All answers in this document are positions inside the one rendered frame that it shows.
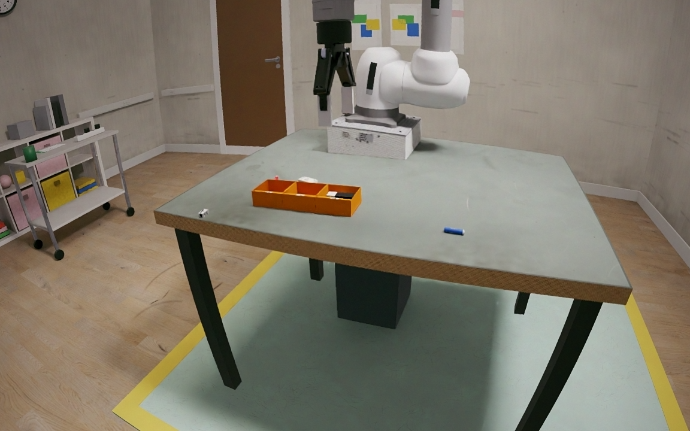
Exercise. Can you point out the orange three-compartment tray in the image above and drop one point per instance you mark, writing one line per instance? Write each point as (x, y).
(275, 194)

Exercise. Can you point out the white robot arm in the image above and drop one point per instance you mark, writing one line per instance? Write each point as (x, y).
(432, 79)

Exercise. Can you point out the blue battery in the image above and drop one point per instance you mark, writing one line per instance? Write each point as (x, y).
(452, 230)

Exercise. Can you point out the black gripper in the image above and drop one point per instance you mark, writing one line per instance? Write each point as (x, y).
(331, 58)

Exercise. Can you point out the black and white eraser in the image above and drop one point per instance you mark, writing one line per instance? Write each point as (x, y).
(340, 195)

